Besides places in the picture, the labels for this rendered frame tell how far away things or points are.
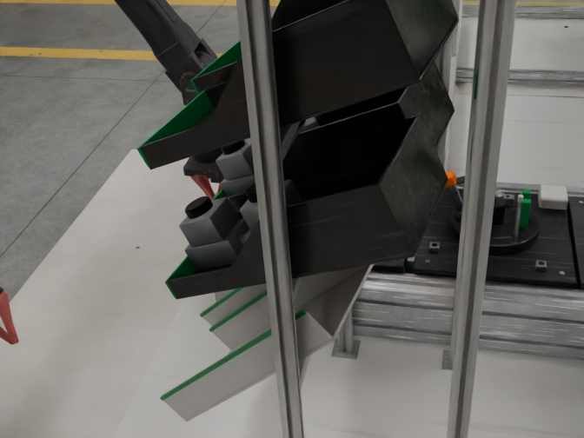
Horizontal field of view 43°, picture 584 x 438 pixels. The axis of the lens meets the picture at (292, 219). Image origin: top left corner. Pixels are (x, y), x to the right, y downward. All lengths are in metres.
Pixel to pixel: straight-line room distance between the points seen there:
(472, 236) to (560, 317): 0.56
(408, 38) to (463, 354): 0.30
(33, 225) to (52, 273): 1.80
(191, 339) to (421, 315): 0.37
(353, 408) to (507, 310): 0.27
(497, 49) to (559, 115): 1.35
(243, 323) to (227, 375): 0.14
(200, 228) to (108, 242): 0.72
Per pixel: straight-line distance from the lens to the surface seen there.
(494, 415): 1.10
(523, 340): 1.19
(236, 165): 0.88
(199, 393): 0.88
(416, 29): 0.57
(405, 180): 0.64
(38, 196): 3.43
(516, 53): 2.21
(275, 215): 0.61
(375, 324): 1.19
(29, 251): 3.09
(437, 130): 0.80
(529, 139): 1.76
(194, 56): 1.16
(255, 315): 0.94
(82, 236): 1.52
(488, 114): 0.55
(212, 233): 0.77
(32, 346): 1.30
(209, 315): 1.01
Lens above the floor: 1.69
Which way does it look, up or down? 35 degrees down
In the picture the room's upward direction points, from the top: 4 degrees counter-clockwise
